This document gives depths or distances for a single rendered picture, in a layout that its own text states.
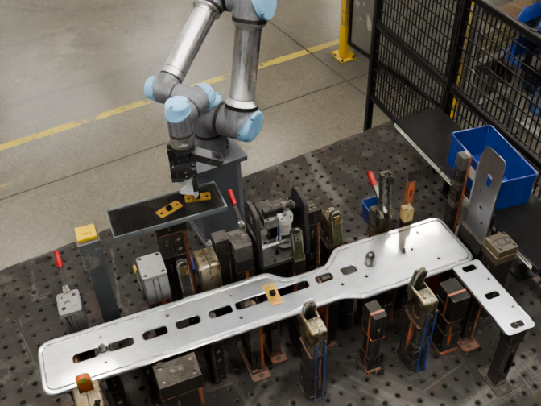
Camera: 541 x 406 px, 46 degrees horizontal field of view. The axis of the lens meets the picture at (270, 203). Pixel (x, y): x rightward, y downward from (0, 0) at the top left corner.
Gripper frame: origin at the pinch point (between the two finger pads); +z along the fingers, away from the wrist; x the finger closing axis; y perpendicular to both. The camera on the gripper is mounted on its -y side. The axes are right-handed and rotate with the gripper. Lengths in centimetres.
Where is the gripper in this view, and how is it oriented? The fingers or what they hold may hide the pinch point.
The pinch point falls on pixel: (196, 192)
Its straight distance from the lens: 208.1
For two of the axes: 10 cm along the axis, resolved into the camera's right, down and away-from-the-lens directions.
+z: 0.3, 7.4, 6.7
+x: 1.8, 6.5, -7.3
